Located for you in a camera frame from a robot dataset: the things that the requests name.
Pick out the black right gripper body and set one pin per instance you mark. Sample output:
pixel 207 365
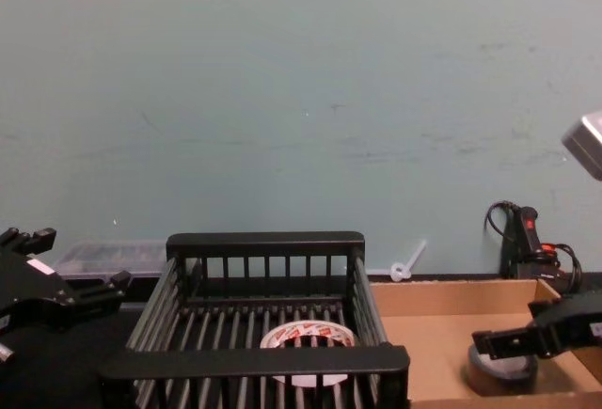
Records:
pixel 574 324

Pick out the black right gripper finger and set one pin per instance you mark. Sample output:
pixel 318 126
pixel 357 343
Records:
pixel 541 306
pixel 508 343

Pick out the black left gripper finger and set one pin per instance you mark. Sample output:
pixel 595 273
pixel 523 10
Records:
pixel 40 240
pixel 101 292

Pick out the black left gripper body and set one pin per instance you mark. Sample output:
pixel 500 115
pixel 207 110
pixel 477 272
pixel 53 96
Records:
pixel 33 292

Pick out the silver tape roll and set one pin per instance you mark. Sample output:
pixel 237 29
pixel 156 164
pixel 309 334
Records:
pixel 498 378

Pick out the white tape roll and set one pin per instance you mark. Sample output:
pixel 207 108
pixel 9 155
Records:
pixel 282 336

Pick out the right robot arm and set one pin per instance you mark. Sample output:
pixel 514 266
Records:
pixel 588 146

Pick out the clear plastic case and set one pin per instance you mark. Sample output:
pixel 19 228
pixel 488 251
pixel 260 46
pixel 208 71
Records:
pixel 108 256

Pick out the shallow brown cardboard tray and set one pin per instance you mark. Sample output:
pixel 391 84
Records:
pixel 437 334

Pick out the black rack with steel bars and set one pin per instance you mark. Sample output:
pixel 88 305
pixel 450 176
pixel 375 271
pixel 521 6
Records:
pixel 263 242

